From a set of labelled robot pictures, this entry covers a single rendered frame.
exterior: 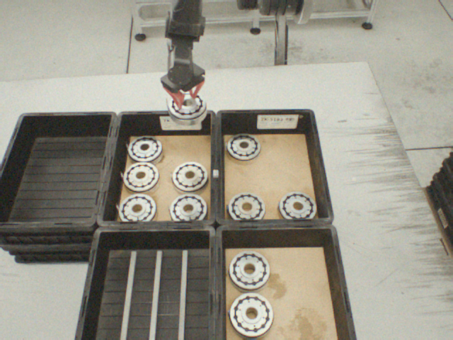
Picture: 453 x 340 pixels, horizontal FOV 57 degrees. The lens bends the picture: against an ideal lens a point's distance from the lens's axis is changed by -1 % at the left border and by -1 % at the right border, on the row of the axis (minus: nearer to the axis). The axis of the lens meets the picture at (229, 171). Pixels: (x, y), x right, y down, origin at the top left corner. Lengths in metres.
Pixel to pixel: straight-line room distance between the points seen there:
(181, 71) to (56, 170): 0.58
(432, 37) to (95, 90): 2.49
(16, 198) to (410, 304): 1.16
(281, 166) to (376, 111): 0.56
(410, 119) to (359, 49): 0.69
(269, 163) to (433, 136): 1.60
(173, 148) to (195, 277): 0.43
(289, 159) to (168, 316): 0.59
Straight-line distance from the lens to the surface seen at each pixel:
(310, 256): 1.15
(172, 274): 1.12
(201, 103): 1.16
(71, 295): 1.30
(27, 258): 1.37
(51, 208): 1.30
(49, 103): 1.79
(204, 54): 3.00
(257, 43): 3.10
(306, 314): 1.09
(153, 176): 1.24
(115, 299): 1.12
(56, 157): 1.41
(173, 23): 0.96
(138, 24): 3.13
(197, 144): 1.34
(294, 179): 1.27
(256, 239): 1.10
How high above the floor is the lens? 1.85
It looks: 54 degrees down
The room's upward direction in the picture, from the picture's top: straight up
